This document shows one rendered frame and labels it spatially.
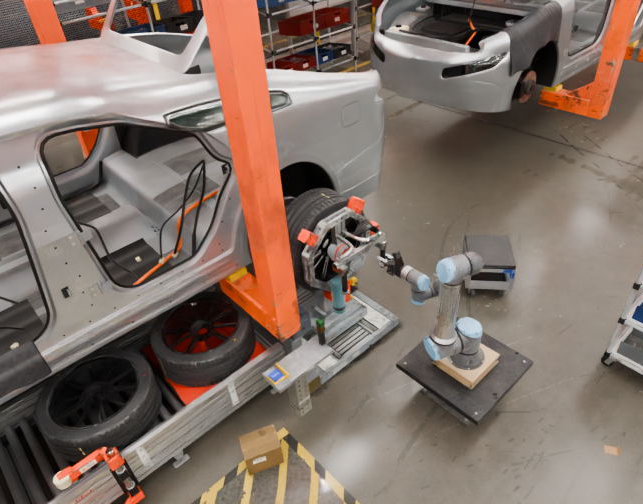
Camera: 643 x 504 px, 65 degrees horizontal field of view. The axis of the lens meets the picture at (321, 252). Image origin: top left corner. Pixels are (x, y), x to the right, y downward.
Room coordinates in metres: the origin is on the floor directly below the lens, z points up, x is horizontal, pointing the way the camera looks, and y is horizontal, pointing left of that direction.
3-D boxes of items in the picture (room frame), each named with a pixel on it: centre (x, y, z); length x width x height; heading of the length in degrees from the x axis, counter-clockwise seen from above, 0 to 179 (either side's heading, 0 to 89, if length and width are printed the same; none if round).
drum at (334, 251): (2.48, -0.15, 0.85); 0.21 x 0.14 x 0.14; 39
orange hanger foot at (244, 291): (2.47, 0.49, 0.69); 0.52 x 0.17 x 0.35; 39
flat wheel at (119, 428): (1.88, 1.39, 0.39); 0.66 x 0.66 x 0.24
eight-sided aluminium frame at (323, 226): (2.54, -0.11, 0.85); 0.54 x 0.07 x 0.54; 129
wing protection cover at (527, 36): (4.87, -2.14, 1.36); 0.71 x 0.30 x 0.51; 129
